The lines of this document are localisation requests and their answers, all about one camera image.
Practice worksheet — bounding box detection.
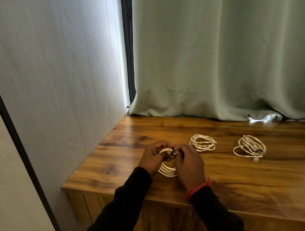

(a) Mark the person's right hand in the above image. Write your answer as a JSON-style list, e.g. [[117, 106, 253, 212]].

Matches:
[[173, 144, 206, 191]]

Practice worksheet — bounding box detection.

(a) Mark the person's left hand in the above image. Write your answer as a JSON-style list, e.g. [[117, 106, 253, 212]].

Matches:
[[138, 141, 176, 176]]

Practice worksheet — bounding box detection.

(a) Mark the white cable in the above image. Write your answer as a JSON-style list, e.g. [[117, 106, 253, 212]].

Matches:
[[233, 135, 267, 163], [158, 148, 178, 178], [189, 133, 217, 152]]

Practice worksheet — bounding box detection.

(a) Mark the person's right forearm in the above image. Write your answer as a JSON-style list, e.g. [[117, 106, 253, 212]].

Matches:
[[190, 186, 246, 231]]

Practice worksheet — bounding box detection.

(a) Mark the person's left forearm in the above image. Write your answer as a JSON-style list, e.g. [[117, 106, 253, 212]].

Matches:
[[86, 166, 153, 231]]

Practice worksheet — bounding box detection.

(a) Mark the wooden cabinet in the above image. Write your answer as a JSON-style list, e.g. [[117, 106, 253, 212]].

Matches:
[[61, 115, 305, 231]]

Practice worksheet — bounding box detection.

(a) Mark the white side panel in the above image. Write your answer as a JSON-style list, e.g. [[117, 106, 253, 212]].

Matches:
[[0, 0, 130, 231]]

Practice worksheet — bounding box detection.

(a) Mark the grey-green curtain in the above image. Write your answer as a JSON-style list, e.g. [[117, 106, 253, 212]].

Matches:
[[128, 0, 305, 122]]

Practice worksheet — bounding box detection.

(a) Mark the red braided bracelet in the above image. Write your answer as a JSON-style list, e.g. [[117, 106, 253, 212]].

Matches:
[[186, 177, 213, 201]]

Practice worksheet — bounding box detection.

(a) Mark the black window frame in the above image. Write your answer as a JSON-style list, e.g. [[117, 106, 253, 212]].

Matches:
[[121, 0, 137, 104]]

